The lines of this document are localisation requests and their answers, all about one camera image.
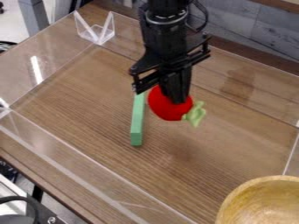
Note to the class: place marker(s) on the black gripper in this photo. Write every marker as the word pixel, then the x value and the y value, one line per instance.
pixel 173 48

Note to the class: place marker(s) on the red plush fruit green stem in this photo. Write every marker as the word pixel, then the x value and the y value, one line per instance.
pixel 188 111

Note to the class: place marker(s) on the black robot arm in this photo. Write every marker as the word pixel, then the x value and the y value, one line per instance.
pixel 164 7

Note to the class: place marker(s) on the green rectangular block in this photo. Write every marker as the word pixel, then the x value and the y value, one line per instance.
pixel 137 120

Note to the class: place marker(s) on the wooden bowl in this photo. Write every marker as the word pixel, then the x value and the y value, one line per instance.
pixel 263 201

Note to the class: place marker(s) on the black equipment with screw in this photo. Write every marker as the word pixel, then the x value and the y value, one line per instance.
pixel 46 216

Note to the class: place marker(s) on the clear acrylic corner bracket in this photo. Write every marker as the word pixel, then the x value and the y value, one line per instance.
pixel 94 33

